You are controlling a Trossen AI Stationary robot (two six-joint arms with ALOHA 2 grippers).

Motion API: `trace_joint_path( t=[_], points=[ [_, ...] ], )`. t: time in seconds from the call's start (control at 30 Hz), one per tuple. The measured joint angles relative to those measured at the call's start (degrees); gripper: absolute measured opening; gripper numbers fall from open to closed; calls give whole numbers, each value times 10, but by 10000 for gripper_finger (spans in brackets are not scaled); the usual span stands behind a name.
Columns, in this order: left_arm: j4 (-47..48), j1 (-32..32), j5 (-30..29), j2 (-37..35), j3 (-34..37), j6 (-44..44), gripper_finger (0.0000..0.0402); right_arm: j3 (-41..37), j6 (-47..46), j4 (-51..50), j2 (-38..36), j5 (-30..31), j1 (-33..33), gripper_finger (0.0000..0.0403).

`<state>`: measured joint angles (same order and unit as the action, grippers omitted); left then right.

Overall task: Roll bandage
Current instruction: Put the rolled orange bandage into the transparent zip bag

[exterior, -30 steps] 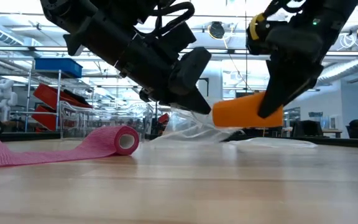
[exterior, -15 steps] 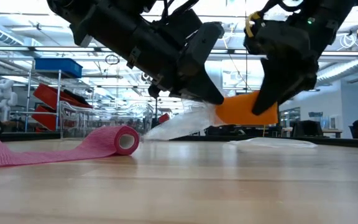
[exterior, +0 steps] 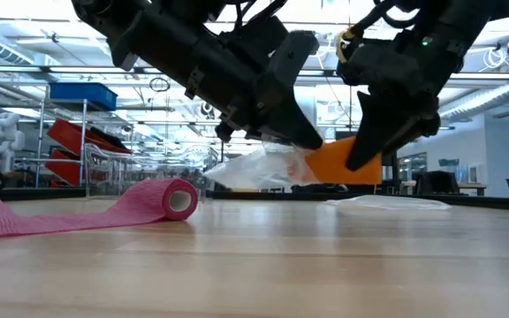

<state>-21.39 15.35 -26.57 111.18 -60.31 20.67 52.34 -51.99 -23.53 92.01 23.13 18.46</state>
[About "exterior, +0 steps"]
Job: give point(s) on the clear plastic container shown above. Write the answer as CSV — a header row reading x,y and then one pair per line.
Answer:
x,y
104,172

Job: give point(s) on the long ceiling light bar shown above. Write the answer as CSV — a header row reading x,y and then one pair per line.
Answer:
x,y
60,69

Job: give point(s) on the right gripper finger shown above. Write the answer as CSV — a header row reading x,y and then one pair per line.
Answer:
x,y
378,128

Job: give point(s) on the small red storage bin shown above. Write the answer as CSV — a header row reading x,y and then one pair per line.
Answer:
x,y
62,170

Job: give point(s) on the black monitor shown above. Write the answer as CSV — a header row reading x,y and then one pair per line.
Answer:
x,y
391,168

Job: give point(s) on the black office chair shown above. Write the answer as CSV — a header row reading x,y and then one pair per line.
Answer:
x,y
435,183

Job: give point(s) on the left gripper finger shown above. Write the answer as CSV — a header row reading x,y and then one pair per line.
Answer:
x,y
294,128

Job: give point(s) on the blue storage bin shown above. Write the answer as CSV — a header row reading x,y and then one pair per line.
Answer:
x,y
82,95

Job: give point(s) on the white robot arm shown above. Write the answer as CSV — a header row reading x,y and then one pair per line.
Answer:
x,y
5,137

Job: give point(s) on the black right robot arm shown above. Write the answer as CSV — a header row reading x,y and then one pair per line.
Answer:
x,y
458,22

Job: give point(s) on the orange elastic bandage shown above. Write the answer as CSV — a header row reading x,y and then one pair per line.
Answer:
x,y
329,165

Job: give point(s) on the large red storage bin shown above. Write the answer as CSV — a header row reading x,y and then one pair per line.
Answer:
x,y
69,134

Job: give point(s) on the wooden desk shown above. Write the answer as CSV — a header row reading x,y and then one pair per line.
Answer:
x,y
473,187

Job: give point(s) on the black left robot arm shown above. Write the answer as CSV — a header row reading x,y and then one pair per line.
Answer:
x,y
148,35

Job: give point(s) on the metal shelf rack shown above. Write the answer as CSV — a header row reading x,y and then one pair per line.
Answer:
x,y
84,108

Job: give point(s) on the pink elastic bandage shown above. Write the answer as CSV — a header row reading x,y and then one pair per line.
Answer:
x,y
60,216

